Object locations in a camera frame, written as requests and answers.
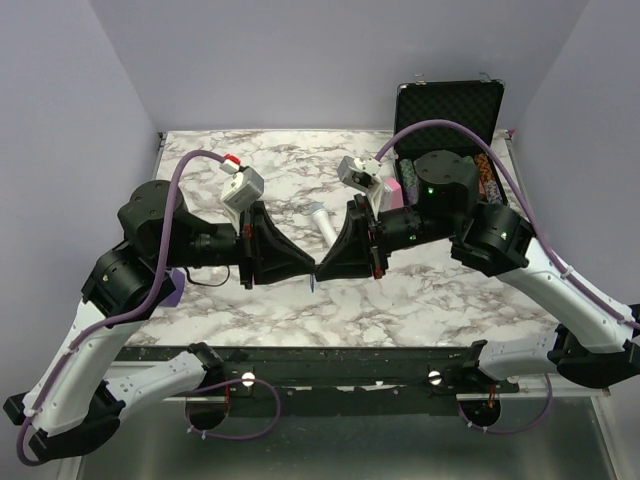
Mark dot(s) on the purple box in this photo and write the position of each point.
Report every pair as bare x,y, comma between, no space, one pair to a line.
176,277

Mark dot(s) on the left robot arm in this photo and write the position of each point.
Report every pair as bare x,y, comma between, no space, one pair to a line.
75,408

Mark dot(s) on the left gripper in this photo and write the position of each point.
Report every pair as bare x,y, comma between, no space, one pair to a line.
266,254

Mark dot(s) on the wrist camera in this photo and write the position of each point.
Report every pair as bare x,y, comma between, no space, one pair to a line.
363,174
243,187

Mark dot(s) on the white toy microphone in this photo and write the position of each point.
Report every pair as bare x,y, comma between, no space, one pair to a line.
320,218

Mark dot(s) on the pink metronome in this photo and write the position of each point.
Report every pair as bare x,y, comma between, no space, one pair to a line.
392,197

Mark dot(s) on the black mounting rail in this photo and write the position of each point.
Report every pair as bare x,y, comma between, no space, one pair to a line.
348,381

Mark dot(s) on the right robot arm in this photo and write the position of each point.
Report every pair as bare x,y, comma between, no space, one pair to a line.
592,346

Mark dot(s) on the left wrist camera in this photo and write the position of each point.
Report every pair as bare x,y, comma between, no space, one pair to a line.
243,187

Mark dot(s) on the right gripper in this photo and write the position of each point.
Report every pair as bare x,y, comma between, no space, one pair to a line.
354,254

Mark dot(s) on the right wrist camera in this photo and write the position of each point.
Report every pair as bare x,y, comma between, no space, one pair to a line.
363,174

